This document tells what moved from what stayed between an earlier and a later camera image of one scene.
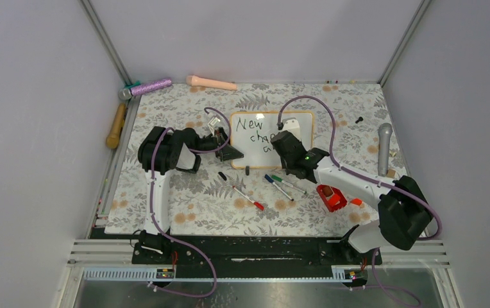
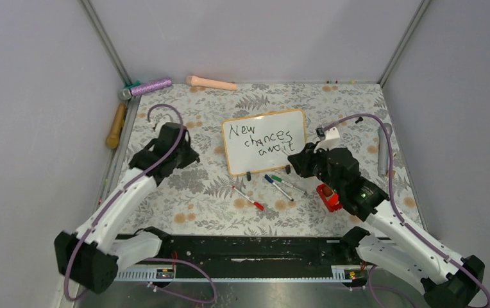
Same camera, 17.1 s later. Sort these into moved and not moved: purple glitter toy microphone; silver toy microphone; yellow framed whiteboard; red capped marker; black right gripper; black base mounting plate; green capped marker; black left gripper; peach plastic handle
Moved: black right gripper; yellow framed whiteboard; black left gripper
Not moved: purple glitter toy microphone; black base mounting plate; red capped marker; peach plastic handle; silver toy microphone; green capped marker
